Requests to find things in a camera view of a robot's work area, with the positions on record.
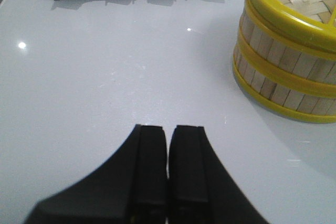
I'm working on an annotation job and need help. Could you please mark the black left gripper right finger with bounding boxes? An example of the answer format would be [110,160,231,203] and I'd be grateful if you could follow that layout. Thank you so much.
[168,125,267,223]

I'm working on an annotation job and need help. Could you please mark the bamboo steamer tier yellow rims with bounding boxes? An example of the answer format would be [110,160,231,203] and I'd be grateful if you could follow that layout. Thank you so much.
[233,42,335,123]

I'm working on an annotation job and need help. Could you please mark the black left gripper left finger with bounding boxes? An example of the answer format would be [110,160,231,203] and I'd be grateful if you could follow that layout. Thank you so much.
[25,124,167,223]

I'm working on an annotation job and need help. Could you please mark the woven bamboo steamer lid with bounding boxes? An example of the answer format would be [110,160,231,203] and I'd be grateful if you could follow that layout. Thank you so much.
[250,0,335,60]

